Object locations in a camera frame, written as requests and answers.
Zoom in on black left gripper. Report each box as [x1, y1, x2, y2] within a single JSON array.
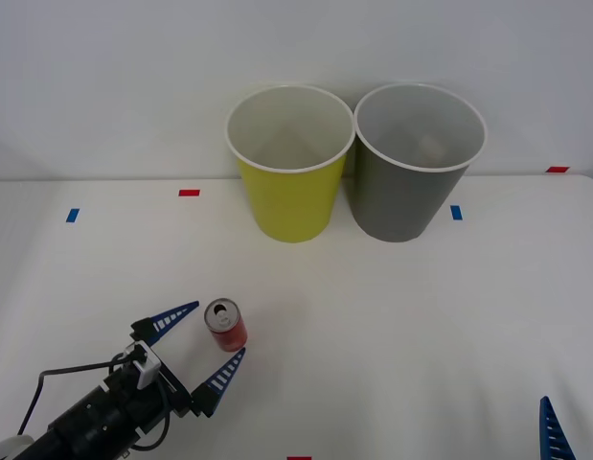
[[105, 300, 247, 434]]

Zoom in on red drink can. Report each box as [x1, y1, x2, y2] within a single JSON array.
[[203, 297, 249, 355]]

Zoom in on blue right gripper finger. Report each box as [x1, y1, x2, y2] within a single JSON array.
[[538, 395, 578, 460]]

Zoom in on grey plastic bin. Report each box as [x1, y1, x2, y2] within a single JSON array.
[[353, 82, 489, 243]]

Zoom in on yellow-green plastic bin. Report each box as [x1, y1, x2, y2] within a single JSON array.
[[225, 83, 357, 244]]

